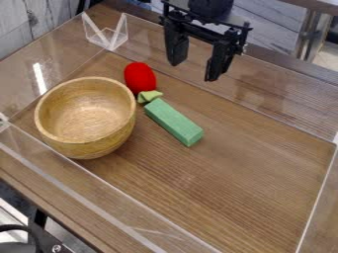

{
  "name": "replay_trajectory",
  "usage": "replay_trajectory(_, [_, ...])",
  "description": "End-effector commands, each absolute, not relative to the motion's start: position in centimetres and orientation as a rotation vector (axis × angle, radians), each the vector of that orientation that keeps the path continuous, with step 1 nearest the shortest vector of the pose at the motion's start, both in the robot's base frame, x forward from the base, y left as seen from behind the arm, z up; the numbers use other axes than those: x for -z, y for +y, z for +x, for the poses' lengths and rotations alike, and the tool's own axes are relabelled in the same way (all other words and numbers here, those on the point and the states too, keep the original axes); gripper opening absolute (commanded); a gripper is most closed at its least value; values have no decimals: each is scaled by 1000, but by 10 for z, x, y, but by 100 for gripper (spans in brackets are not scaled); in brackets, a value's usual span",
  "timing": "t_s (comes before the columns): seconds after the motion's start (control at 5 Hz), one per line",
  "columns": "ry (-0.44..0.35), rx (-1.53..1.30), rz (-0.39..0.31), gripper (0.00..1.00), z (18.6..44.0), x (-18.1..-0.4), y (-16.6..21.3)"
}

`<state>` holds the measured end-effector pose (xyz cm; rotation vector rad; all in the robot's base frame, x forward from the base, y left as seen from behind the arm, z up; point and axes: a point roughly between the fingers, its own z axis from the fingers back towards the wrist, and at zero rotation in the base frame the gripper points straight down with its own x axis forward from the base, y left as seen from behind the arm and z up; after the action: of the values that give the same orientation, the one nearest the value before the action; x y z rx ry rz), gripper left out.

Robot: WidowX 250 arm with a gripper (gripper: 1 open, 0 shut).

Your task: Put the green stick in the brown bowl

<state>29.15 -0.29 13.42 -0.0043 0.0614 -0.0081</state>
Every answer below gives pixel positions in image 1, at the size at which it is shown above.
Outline red plush strawberry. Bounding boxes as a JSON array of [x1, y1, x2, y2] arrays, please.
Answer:
[[124, 62, 163, 104]]

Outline green foam stick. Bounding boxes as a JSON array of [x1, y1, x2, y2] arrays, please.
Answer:
[[144, 99, 203, 147]]

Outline metal table leg background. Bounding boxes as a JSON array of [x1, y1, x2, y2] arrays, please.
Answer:
[[294, 10, 333, 62]]

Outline light wooden bowl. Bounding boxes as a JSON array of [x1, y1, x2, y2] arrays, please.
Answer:
[[35, 76, 136, 159]]

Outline black cable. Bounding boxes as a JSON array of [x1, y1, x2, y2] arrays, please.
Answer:
[[0, 224, 39, 253]]

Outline black table frame bracket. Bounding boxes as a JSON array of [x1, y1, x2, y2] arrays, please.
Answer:
[[28, 209, 73, 253]]

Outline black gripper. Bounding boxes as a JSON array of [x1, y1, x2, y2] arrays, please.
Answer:
[[162, 0, 254, 81]]

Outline clear acrylic tray wall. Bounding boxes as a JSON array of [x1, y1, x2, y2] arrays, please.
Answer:
[[0, 114, 220, 253]]

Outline clear acrylic corner bracket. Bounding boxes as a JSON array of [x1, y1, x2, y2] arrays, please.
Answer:
[[80, 13, 128, 51]]

